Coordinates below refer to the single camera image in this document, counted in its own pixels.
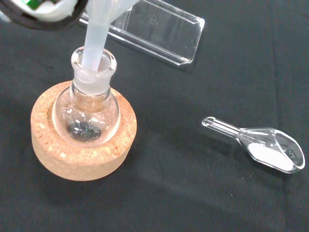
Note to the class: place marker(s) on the black cloth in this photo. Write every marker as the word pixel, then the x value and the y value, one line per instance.
pixel 193 205

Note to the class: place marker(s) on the glass round-bottom flask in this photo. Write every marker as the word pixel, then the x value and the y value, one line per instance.
pixel 84 111

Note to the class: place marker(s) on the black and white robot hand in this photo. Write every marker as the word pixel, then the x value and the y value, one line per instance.
pixel 48 12

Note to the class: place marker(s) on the clear acrylic funnel stand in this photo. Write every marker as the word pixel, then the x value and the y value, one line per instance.
pixel 164 33

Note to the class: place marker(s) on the glass weighing funnel with powder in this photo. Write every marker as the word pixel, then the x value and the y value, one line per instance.
pixel 268 154

